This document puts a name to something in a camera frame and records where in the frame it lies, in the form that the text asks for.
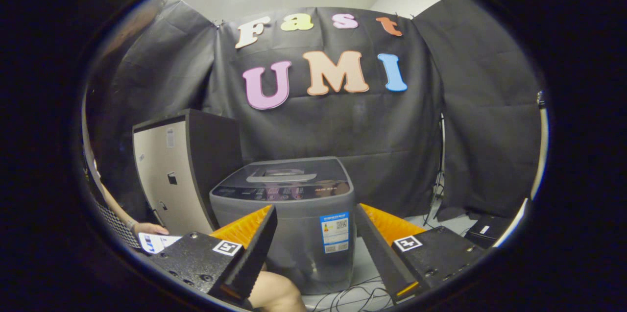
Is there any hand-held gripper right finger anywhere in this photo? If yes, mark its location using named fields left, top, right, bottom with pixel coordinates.
left=354, top=203, right=485, bottom=303

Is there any black backdrop cloth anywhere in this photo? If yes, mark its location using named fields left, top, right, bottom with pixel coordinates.
left=91, top=0, right=544, bottom=219

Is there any person's leg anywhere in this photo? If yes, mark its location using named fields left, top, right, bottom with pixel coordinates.
left=247, top=263, right=307, bottom=312

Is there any black and white checkered cloth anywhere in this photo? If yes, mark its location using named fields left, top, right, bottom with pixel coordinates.
left=93, top=199, right=143, bottom=250

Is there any dark washing machine lid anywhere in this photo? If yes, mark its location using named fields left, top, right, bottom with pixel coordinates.
left=214, top=157, right=352, bottom=201

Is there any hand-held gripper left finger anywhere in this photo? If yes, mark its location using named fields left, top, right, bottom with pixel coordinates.
left=142, top=204, right=278, bottom=306

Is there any white printed paper sheet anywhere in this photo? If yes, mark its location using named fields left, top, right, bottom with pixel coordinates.
left=139, top=233, right=183, bottom=255

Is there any black box with white label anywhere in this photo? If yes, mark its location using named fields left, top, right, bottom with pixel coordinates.
left=464, top=214, right=512, bottom=249

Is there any grey washing machine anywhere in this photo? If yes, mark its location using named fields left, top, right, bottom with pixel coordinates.
left=210, top=156, right=356, bottom=295

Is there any dark cabinet with beige door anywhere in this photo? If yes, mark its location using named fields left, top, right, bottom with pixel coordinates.
left=132, top=109, right=243, bottom=235

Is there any bundle of floor cables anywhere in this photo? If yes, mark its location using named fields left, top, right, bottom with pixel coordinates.
left=306, top=275, right=397, bottom=312

